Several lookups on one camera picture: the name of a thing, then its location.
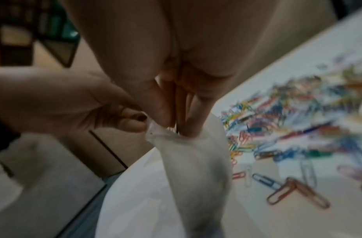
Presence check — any person's right hand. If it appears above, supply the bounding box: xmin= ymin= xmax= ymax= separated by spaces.
xmin=60 ymin=0 xmax=288 ymax=136

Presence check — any person's left hand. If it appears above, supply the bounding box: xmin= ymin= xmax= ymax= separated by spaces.
xmin=0 ymin=67 xmax=149 ymax=138

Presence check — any pile of coloured paper clips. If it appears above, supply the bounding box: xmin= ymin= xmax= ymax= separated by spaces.
xmin=219 ymin=62 xmax=362 ymax=210

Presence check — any clear plastic bag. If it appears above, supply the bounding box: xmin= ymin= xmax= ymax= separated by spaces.
xmin=145 ymin=111 xmax=233 ymax=238

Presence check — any black metal shelf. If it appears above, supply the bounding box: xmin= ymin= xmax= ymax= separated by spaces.
xmin=0 ymin=0 xmax=82 ymax=68

